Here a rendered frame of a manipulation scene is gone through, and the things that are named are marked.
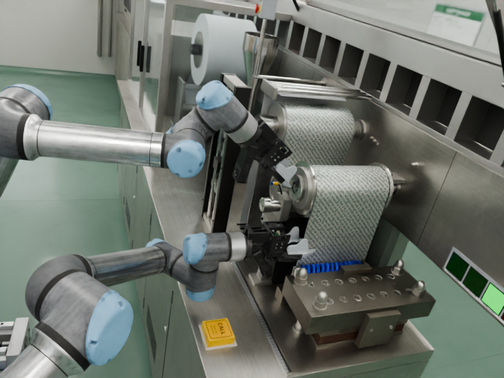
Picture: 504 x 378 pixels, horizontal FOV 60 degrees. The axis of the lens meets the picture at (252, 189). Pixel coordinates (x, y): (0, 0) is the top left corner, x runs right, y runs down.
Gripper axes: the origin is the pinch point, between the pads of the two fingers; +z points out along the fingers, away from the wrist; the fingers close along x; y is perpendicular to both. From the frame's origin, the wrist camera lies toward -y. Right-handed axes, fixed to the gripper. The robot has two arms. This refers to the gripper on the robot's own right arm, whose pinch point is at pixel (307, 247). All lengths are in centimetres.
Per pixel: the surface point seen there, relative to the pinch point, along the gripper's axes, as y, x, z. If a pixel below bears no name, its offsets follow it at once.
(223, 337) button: -16.5, -12.8, -26.1
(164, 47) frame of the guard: 31, 102, -25
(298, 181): 18.6, 4.8, -5.2
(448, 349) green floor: -109, 36, 140
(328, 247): 0.0, -0.3, 6.9
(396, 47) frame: 53, 26, 30
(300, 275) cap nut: -3.1, -7.8, -5.2
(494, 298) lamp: 9.8, -35.9, 28.6
